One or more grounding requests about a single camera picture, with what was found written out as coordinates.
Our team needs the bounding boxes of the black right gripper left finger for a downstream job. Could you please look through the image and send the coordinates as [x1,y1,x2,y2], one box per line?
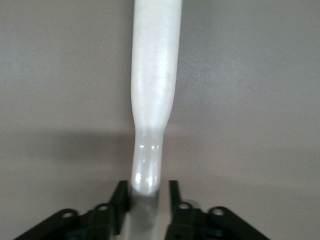
[14,179,131,240]

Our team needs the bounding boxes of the beige hand brush black bristles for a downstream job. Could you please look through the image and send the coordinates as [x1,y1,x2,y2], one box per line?
[124,0,185,240]

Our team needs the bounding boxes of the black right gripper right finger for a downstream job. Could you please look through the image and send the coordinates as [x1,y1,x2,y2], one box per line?
[167,179,270,240]

